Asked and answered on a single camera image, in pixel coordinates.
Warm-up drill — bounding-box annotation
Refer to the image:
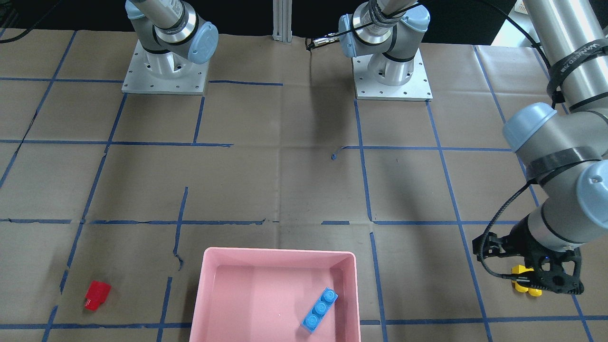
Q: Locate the pink plastic box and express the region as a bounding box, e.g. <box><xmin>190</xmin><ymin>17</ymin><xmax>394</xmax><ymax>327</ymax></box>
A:
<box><xmin>190</xmin><ymin>247</ymin><xmax>362</xmax><ymax>342</ymax></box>

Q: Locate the blue long toy block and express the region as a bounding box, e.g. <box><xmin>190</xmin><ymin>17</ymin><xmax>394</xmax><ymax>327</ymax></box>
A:
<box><xmin>301</xmin><ymin>287</ymin><xmax>339</xmax><ymax>333</ymax></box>

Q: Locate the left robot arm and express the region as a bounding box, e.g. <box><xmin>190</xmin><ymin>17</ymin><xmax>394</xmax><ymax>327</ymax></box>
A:
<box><xmin>472</xmin><ymin>0</ymin><xmax>607</xmax><ymax>295</ymax></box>

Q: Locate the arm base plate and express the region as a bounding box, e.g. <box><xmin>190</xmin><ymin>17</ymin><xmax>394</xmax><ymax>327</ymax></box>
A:
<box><xmin>122</xmin><ymin>41</ymin><xmax>210</xmax><ymax>95</ymax></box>
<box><xmin>351</xmin><ymin>50</ymin><xmax>434</xmax><ymax>102</ymax></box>

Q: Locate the yellow toy block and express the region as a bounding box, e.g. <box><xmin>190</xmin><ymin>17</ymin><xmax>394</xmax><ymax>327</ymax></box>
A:
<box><xmin>511</xmin><ymin>265</ymin><xmax>543</xmax><ymax>297</ymax></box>

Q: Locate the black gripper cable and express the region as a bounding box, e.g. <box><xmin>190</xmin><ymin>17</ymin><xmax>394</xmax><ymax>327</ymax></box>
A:
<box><xmin>477</xmin><ymin>183</ymin><xmax>535</xmax><ymax>281</ymax></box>

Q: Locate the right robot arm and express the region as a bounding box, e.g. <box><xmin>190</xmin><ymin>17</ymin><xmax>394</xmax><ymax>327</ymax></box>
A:
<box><xmin>124</xmin><ymin>0</ymin><xmax>219</xmax><ymax>78</ymax></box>

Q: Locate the aluminium frame post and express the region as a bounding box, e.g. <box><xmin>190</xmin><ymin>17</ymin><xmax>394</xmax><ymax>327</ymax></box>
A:
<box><xmin>272</xmin><ymin>0</ymin><xmax>293</xmax><ymax>45</ymax></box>

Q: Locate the red toy block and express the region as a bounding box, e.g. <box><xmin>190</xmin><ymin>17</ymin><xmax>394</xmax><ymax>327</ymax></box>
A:
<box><xmin>84</xmin><ymin>281</ymin><xmax>112</xmax><ymax>311</ymax></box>

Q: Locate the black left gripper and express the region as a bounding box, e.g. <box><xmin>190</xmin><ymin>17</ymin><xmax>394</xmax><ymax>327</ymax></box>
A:
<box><xmin>472</xmin><ymin>217</ymin><xmax>584</xmax><ymax>295</ymax></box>

